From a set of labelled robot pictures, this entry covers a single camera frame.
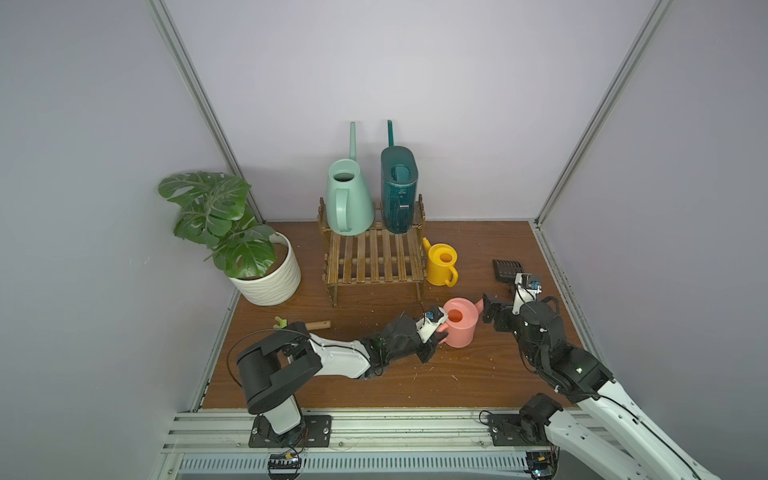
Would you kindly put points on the brown wooden slatted shelf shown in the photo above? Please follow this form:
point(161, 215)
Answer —
point(376, 257)

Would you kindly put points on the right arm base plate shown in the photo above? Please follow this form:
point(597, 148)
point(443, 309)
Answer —
point(516, 429)

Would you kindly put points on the left corner metal profile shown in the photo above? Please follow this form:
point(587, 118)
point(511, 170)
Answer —
point(162, 17)

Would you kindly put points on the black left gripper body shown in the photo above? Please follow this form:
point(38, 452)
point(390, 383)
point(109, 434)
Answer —
point(429, 339)

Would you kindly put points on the white ribbed plant pot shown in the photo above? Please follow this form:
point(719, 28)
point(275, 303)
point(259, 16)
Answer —
point(279, 285)

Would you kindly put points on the light green watering can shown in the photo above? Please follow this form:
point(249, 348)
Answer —
point(349, 206)

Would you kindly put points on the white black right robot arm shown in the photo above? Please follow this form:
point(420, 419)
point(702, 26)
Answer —
point(642, 449)

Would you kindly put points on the right corner metal profile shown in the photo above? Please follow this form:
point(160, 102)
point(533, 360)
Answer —
point(612, 94)

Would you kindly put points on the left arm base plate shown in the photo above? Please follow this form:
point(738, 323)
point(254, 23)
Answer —
point(312, 431)

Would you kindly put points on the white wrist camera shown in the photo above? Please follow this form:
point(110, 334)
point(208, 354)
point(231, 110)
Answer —
point(526, 288)
point(429, 327)

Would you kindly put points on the corner metal profile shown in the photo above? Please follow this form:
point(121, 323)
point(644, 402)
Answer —
point(162, 17)
point(612, 94)

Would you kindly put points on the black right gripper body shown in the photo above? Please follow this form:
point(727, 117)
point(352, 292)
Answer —
point(503, 313)

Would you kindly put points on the pink watering can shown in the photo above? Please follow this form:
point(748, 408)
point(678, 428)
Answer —
point(463, 316)

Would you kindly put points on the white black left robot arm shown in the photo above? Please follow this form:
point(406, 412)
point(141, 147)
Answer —
point(273, 369)

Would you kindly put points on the yellow watering can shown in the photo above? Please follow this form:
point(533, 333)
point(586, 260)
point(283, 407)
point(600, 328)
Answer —
point(440, 264)

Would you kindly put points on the green rake wooden handle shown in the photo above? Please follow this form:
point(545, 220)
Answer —
point(281, 323)

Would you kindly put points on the green monstera plant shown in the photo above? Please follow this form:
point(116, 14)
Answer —
point(214, 213)

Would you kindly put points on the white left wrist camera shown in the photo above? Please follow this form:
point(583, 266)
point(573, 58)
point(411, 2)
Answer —
point(429, 327)

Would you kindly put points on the dark green watering can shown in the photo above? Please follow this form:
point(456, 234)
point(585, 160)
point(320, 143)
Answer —
point(399, 180)

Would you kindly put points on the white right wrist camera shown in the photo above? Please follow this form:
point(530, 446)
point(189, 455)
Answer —
point(526, 288)

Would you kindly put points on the aluminium front rail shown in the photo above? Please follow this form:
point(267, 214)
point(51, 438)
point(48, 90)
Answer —
point(364, 443)

